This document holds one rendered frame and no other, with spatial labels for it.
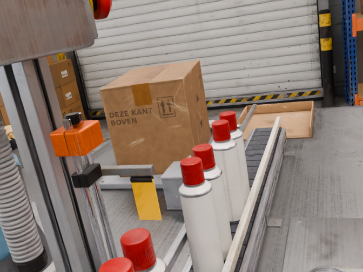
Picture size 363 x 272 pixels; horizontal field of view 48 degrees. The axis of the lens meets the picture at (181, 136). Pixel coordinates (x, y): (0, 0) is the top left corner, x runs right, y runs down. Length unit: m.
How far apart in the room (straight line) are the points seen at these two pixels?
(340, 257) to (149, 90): 0.64
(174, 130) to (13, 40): 0.82
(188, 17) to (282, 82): 1.32
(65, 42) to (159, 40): 4.68
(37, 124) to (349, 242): 0.54
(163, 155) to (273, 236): 0.43
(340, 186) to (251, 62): 3.86
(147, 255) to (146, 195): 0.08
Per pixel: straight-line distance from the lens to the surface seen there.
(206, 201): 0.61
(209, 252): 0.66
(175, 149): 1.15
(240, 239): 0.73
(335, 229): 0.80
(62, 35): 0.36
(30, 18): 0.36
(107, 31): 5.27
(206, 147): 0.65
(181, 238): 0.66
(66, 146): 0.48
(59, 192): 0.54
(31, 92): 0.50
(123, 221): 1.03
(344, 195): 1.02
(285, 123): 1.53
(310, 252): 0.74
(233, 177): 0.79
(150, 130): 1.14
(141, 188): 0.49
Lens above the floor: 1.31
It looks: 18 degrees down
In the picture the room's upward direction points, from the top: 10 degrees counter-clockwise
